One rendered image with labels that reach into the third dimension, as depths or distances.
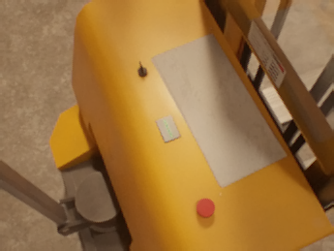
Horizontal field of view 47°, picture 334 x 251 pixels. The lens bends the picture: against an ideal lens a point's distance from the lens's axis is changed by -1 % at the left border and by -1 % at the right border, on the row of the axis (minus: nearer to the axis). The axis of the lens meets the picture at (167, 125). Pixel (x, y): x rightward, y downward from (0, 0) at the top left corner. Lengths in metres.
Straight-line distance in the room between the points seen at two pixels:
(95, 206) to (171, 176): 0.52
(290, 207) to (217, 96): 0.30
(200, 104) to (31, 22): 1.57
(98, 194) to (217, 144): 0.58
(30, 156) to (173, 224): 1.20
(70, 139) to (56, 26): 0.91
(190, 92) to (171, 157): 0.17
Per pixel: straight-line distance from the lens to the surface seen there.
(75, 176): 1.55
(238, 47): 1.43
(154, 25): 1.06
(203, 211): 0.82
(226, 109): 0.93
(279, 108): 1.88
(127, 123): 0.94
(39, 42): 2.26
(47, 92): 2.07
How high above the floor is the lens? 1.73
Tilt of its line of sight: 66 degrees down
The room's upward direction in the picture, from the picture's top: 4 degrees counter-clockwise
